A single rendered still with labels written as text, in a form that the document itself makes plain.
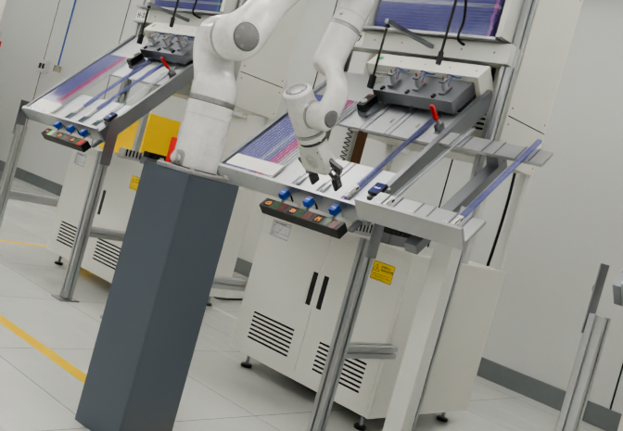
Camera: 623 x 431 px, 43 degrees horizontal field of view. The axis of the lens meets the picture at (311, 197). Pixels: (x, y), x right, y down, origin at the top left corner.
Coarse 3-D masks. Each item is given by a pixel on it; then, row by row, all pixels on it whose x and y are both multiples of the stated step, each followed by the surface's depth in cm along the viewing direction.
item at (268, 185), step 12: (228, 168) 269; (228, 180) 274; (240, 180) 269; (252, 180) 263; (264, 180) 258; (276, 180) 254; (264, 192) 262; (276, 192) 257; (300, 192) 247; (312, 192) 242; (300, 204) 251; (324, 204) 241; (348, 204) 233; (348, 216) 237
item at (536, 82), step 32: (544, 0) 278; (576, 0) 294; (544, 32) 283; (544, 64) 288; (512, 96) 276; (544, 96) 293; (480, 128) 282; (512, 128) 281; (544, 128) 298; (512, 224) 299
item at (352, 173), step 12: (288, 168) 262; (300, 168) 260; (348, 168) 252; (360, 168) 250; (372, 168) 248; (288, 180) 256; (300, 180) 254; (324, 180) 250; (348, 180) 246; (360, 180) 245; (372, 180) 243; (384, 180) 241; (324, 192) 244; (336, 192) 243; (360, 192) 239
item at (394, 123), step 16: (352, 80) 303; (352, 96) 292; (384, 112) 276; (400, 112) 272; (416, 112) 269; (352, 128) 274; (368, 128) 270; (384, 128) 267; (400, 128) 264; (416, 128) 261; (432, 128) 258
